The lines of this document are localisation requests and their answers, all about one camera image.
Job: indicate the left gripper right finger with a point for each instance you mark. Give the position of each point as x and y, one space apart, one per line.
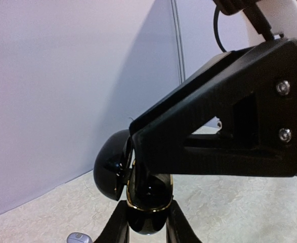
178 229

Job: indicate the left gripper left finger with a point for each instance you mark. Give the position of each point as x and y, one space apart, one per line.
117 229

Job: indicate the black earbud charging case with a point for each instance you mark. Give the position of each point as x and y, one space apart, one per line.
148 196

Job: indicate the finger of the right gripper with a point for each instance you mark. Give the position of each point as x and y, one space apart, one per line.
243 122
196 81

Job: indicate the left aluminium frame post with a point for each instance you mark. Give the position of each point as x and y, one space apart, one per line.
179 42

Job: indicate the purple earbud charging case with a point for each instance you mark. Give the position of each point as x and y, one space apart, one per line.
78 237

